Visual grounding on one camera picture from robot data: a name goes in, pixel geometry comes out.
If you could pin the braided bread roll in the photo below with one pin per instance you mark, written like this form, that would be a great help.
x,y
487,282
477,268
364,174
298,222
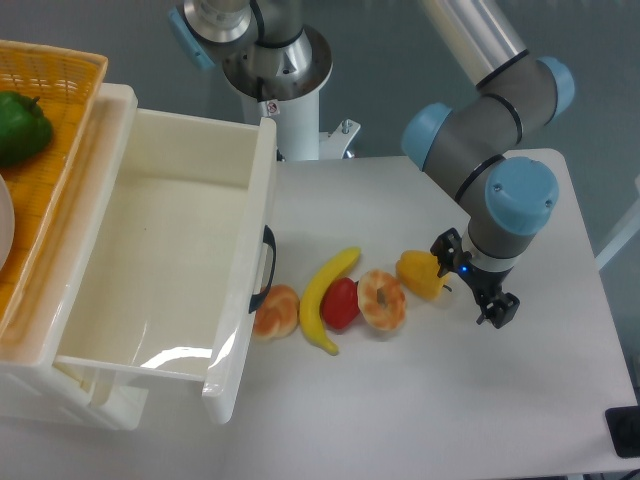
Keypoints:
x,y
278,316

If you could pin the white plate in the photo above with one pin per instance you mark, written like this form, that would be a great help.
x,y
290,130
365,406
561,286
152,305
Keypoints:
x,y
7,222

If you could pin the orange wicker basket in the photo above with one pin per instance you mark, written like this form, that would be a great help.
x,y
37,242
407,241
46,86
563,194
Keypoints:
x,y
66,82

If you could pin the black drawer handle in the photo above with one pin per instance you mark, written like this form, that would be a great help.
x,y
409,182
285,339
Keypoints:
x,y
269,267

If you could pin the white open drawer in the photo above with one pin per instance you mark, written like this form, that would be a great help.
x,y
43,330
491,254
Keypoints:
x,y
164,300

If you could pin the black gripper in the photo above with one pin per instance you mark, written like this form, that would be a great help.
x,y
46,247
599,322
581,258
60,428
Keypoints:
x,y
483,274

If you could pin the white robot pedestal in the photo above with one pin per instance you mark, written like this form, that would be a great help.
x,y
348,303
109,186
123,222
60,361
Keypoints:
x,y
283,83

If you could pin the green bell pepper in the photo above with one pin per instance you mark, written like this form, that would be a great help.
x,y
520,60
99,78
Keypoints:
x,y
25,130

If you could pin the yellow bell pepper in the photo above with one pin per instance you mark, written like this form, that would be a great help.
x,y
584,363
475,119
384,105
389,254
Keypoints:
x,y
418,271

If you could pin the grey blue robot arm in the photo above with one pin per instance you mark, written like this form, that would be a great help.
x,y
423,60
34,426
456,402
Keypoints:
x,y
508,201

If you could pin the glazed donut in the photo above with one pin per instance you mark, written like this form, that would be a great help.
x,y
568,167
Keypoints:
x,y
381,300

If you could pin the black box at table edge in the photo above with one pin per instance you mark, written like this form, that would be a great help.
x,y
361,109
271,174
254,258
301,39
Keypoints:
x,y
623,425

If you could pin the yellow banana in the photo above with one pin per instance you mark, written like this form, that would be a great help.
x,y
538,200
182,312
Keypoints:
x,y
310,319

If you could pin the red bell pepper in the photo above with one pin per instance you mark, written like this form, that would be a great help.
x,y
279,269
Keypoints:
x,y
340,304

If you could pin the white frame at right edge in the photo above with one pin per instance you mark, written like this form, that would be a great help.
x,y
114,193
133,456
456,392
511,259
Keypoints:
x,y
620,234

